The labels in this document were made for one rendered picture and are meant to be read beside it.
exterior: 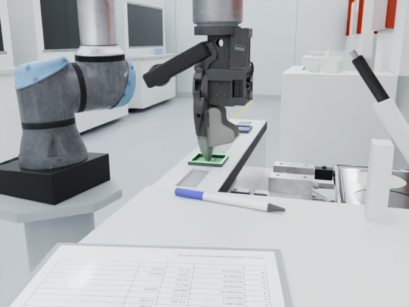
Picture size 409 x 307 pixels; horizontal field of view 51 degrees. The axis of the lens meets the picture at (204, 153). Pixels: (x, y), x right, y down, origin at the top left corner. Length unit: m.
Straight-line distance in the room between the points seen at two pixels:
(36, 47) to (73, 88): 4.09
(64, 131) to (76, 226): 0.22
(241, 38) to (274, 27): 8.02
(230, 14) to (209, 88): 0.11
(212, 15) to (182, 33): 8.41
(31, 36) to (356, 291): 4.88
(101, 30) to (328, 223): 0.71
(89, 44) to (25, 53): 4.15
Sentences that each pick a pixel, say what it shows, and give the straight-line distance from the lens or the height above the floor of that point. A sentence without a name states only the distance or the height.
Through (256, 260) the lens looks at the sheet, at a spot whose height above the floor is 0.97.
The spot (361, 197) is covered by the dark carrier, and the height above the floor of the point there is 0.90.
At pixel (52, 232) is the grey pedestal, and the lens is 1.03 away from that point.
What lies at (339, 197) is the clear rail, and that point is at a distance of 0.74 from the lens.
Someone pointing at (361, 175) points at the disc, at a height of 0.90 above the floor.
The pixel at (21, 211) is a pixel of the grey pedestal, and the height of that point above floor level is 0.82.
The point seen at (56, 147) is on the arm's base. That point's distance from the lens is 0.99.
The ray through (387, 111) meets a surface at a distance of 0.47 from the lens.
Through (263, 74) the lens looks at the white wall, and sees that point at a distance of 8.71.
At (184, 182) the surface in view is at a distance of 0.62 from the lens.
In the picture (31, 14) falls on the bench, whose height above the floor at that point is 1.41.
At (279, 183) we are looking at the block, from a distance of 0.81.
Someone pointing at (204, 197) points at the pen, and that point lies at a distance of 0.52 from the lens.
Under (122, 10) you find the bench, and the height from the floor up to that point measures 1.59.
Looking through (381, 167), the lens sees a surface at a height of 1.03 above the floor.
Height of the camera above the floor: 1.15
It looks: 15 degrees down
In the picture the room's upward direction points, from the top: straight up
